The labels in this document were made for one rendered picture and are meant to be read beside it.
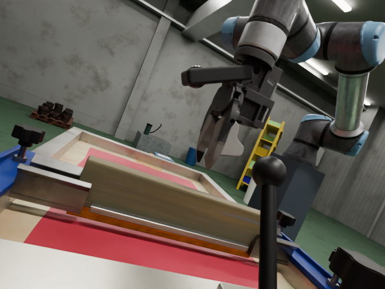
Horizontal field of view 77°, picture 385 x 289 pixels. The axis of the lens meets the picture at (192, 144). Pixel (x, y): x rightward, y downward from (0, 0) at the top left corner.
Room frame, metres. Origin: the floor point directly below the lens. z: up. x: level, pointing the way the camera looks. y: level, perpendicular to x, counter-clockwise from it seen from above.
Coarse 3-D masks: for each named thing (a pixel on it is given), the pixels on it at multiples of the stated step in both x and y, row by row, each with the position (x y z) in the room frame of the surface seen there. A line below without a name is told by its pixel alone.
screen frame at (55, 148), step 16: (48, 144) 0.57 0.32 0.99; (64, 144) 0.62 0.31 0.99; (96, 144) 0.90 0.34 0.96; (112, 144) 0.92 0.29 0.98; (144, 160) 0.97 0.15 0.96; (160, 160) 0.98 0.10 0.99; (192, 176) 1.04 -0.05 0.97; (208, 176) 1.05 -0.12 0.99; (224, 192) 0.86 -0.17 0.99; (0, 208) 0.30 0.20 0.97; (288, 272) 0.47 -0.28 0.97; (304, 288) 0.43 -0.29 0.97
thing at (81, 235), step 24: (144, 168) 0.87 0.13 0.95; (48, 216) 0.35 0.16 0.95; (72, 216) 0.38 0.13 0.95; (48, 240) 0.30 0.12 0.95; (72, 240) 0.32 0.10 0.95; (96, 240) 0.34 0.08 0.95; (120, 240) 0.37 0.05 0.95; (144, 240) 0.40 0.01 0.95; (144, 264) 0.33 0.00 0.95; (168, 264) 0.36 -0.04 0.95
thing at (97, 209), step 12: (96, 204) 0.36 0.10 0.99; (108, 216) 0.36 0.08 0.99; (120, 216) 0.37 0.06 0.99; (132, 216) 0.37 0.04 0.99; (156, 228) 0.39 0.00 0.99; (168, 228) 0.39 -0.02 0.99; (180, 228) 0.40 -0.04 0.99; (204, 240) 0.42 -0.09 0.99; (216, 240) 0.42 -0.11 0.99; (228, 240) 0.44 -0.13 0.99
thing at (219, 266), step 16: (160, 176) 0.86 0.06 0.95; (176, 176) 0.96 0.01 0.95; (176, 256) 0.39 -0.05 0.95; (192, 256) 0.41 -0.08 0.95; (208, 256) 0.43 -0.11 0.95; (224, 256) 0.46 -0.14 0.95; (240, 256) 0.49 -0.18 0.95; (192, 272) 0.36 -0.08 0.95; (208, 272) 0.38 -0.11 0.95; (224, 272) 0.40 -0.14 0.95; (240, 272) 0.42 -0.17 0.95; (256, 272) 0.45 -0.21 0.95
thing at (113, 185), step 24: (96, 168) 0.36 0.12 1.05; (120, 168) 0.38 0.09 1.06; (96, 192) 0.36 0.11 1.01; (120, 192) 0.38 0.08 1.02; (144, 192) 0.39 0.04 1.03; (168, 192) 0.40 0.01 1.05; (192, 192) 0.42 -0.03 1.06; (144, 216) 0.39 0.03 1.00; (168, 216) 0.40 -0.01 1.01; (192, 216) 0.42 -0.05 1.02; (216, 216) 0.43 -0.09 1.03; (240, 216) 0.45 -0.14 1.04; (240, 240) 0.45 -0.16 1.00
